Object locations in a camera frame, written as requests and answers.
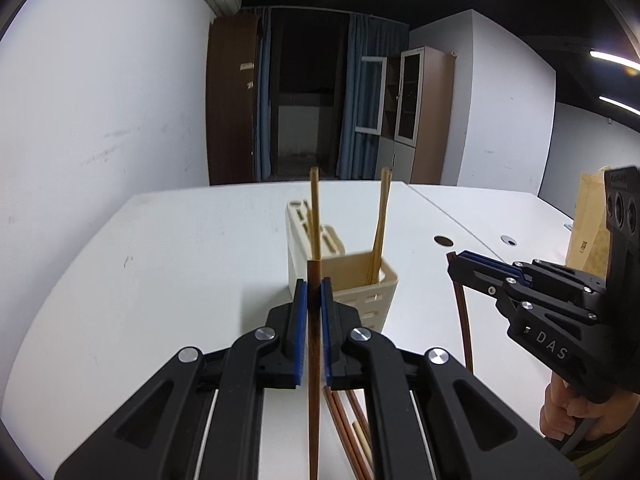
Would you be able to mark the white window frame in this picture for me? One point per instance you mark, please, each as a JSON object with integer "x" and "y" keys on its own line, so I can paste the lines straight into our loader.
{"x": 384, "y": 95}

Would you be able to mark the cream plastic utensil holder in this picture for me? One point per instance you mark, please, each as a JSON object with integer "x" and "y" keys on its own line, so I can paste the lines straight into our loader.
{"x": 297, "y": 260}

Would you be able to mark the brown glass-door cabinet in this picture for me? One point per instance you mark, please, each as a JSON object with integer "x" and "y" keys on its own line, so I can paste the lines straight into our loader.
{"x": 430, "y": 110}

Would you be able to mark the dark brown chopstick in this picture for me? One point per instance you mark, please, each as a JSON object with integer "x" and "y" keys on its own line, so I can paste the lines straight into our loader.
{"x": 314, "y": 410}
{"x": 465, "y": 330}

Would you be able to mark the person's right hand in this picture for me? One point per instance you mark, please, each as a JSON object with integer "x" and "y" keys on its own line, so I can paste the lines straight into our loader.
{"x": 555, "y": 415}

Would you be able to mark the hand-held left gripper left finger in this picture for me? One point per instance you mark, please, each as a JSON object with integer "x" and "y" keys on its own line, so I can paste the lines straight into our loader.
{"x": 300, "y": 332}

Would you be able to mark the dark brown wooden wardrobe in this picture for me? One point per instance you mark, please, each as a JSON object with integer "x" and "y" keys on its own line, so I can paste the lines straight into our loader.
{"x": 230, "y": 100}

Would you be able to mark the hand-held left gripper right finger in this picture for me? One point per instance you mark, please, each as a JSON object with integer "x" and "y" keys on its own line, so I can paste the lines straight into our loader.
{"x": 327, "y": 332}

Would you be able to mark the reddish brown chopstick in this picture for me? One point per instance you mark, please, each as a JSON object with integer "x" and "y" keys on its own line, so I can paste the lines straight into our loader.
{"x": 359, "y": 410}
{"x": 350, "y": 442}
{"x": 340, "y": 440}

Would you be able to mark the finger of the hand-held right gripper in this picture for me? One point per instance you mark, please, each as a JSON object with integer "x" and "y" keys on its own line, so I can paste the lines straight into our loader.
{"x": 480, "y": 280}
{"x": 560, "y": 272}

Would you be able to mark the blue curtain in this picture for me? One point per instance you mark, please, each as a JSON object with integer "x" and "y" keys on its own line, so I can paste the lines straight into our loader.
{"x": 262, "y": 110}
{"x": 350, "y": 150}

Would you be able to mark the olive green garment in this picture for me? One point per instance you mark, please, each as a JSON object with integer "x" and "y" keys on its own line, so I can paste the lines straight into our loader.
{"x": 602, "y": 457}

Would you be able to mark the ceiling strip light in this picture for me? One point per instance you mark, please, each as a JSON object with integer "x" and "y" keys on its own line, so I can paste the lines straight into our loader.
{"x": 615, "y": 57}
{"x": 620, "y": 102}

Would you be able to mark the brown paper bag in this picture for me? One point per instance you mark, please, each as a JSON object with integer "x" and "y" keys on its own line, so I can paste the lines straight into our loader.
{"x": 587, "y": 230}

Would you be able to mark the light bamboo chopstick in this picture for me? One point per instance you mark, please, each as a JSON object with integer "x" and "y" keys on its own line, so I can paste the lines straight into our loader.
{"x": 387, "y": 195}
{"x": 314, "y": 210}
{"x": 381, "y": 195}
{"x": 364, "y": 442}

